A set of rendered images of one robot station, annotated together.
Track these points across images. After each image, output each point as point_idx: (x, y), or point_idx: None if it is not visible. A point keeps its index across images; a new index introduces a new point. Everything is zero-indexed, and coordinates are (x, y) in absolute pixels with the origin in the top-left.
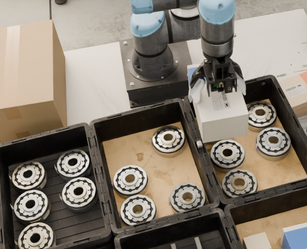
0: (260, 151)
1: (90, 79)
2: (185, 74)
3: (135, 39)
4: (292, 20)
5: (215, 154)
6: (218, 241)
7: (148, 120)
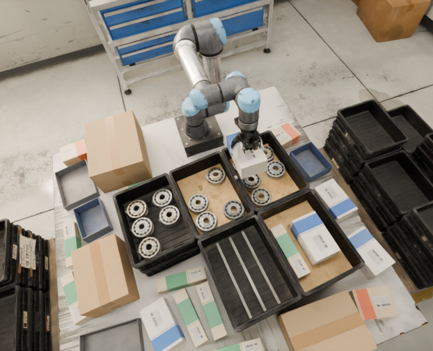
0: (269, 175)
1: (159, 143)
2: (216, 134)
3: (186, 118)
4: (269, 93)
5: (244, 181)
6: (255, 231)
7: (202, 166)
